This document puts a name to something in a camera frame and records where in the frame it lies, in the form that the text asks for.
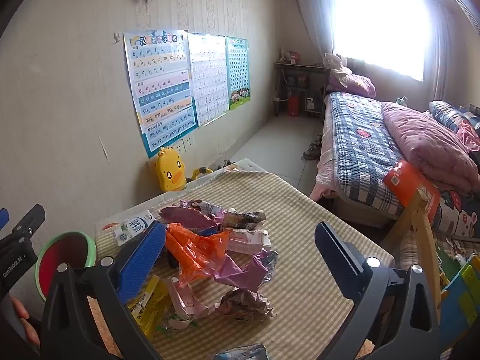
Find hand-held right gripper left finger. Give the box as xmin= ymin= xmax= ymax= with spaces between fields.
xmin=39 ymin=222 xmax=167 ymax=360

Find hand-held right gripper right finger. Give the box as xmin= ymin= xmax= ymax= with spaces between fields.
xmin=314 ymin=221 xmax=441 ymax=360

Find white milk carton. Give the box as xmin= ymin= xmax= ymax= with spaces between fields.
xmin=100 ymin=210 xmax=158 ymax=246

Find green-rimmed red bin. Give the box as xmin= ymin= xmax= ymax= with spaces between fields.
xmin=35 ymin=231 xmax=97 ymax=302

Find yellow wrapper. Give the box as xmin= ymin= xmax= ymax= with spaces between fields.
xmin=125 ymin=275 xmax=171 ymax=340

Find orange plastic bag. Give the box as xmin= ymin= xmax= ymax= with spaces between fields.
xmin=165 ymin=223 xmax=230 ymax=282

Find pink patterned wrapper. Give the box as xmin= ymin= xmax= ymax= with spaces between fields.
xmin=167 ymin=275 xmax=211 ymax=319

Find purple foil wrapper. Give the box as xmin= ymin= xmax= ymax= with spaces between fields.
xmin=158 ymin=199 xmax=226 ymax=233

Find green and white wrapper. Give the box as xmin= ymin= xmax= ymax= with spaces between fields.
xmin=155 ymin=313 xmax=196 ymax=336

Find dark blue wrapper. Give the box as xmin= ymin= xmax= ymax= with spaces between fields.
xmin=195 ymin=225 xmax=223 ymax=238

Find pink drink carton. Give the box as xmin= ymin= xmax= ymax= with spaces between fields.
xmin=227 ymin=229 xmax=272 ymax=254

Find purple plastic bag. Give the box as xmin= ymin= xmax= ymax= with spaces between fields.
xmin=214 ymin=249 xmax=280 ymax=293

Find dark printed wrapper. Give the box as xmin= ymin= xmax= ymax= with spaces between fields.
xmin=221 ymin=208 xmax=267 ymax=229

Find printed paper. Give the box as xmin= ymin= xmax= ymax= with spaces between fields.
xmin=215 ymin=287 xmax=276 ymax=321

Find blue and white packet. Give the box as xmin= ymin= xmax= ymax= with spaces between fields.
xmin=213 ymin=343 xmax=269 ymax=360

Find person's left hand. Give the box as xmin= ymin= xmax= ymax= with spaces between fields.
xmin=11 ymin=296 xmax=41 ymax=349

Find beige striped table mat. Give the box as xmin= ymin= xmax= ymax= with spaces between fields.
xmin=88 ymin=170 xmax=394 ymax=360

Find wooden chair with orange packet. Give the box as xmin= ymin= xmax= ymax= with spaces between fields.
xmin=382 ymin=187 xmax=443 ymax=323

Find yellow duck toy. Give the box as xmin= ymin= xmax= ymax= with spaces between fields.
xmin=155 ymin=147 xmax=187 ymax=193

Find orange cardboard box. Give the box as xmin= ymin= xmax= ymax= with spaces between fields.
xmin=382 ymin=159 xmax=441 ymax=222

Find pair of shoes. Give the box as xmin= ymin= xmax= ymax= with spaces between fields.
xmin=303 ymin=135 xmax=323 ymax=160

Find plaid bedsheet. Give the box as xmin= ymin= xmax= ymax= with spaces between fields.
xmin=324 ymin=92 xmax=421 ymax=220

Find white table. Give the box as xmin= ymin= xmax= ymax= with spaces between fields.
xmin=95 ymin=158 xmax=271 ymax=233

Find cartoon printed blanket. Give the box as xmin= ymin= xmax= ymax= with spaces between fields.
xmin=431 ymin=187 xmax=480 ymax=241

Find colourful children's books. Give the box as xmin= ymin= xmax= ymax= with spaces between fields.
xmin=439 ymin=253 xmax=480 ymax=349

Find pink quilt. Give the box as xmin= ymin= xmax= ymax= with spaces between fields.
xmin=380 ymin=101 xmax=480 ymax=192

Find purple pillow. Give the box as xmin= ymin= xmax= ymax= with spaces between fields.
xmin=328 ymin=71 xmax=376 ymax=98

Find plaid pillow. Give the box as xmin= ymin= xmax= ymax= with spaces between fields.
xmin=429 ymin=100 xmax=473 ymax=132

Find beige plush toy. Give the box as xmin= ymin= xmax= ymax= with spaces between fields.
xmin=324 ymin=53 xmax=353 ymax=79

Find dark side table shelf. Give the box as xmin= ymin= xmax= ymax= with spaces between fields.
xmin=274 ymin=62 xmax=331 ymax=119

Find bright window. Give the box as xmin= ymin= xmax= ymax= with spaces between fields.
xmin=332 ymin=0 xmax=432 ymax=81

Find patterned curtain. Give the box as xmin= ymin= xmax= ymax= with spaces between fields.
xmin=289 ymin=0 xmax=338 ymax=61
xmin=431 ymin=0 xmax=480 ymax=109

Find blue alphabet wall poster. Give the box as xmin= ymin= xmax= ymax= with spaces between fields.
xmin=124 ymin=29 xmax=199 ymax=158

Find white chart wall poster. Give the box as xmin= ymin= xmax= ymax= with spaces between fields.
xmin=187 ymin=32 xmax=230 ymax=127

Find green chart wall poster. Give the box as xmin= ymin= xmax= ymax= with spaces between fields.
xmin=225 ymin=37 xmax=252 ymax=111

